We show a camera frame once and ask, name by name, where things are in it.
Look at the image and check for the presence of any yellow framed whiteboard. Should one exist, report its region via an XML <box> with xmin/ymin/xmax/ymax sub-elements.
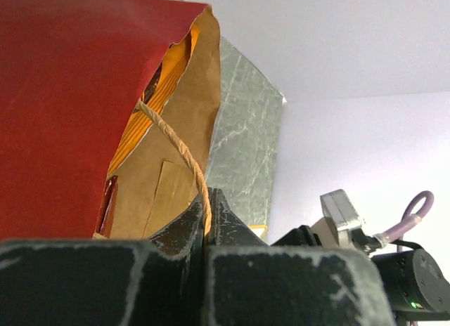
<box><xmin>249</xmin><ymin>225</ymin><xmax>268</xmax><ymax>240</ymax></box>

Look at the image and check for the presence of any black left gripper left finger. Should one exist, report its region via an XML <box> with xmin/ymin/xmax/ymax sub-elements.
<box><xmin>1</xmin><ymin>200</ymin><xmax>203</xmax><ymax>325</ymax></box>

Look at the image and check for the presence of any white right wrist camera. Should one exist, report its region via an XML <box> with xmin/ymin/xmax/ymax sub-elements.
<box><xmin>311</xmin><ymin>189</ymin><xmax>363</xmax><ymax>248</ymax></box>

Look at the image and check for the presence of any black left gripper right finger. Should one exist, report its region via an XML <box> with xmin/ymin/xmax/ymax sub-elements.
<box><xmin>205</xmin><ymin>189</ymin><xmax>394</xmax><ymax>325</ymax></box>

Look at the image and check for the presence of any red snack bag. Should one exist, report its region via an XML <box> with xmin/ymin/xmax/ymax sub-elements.
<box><xmin>94</xmin><ymin>176</ymin><xmax>119</xmax><ymax>237</ymax></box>

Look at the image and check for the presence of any red paper bag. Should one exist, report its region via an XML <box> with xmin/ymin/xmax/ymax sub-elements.
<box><xmin>1</xmin><ymin>0</ymin><xmax>221</xmax><ymax>240</ymax></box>

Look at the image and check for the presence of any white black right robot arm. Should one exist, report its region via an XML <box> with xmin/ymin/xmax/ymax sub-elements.
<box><xmin>273</xmin><ymin>221</ymin><xmax>449</xmax><ymax>325</ymax></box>

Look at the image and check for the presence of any orange snack bag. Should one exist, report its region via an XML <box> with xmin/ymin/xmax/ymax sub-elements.
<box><xmin>108</xmin><ymin>24</ymin><xmax>200</xmax><ymax>176</ymax></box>

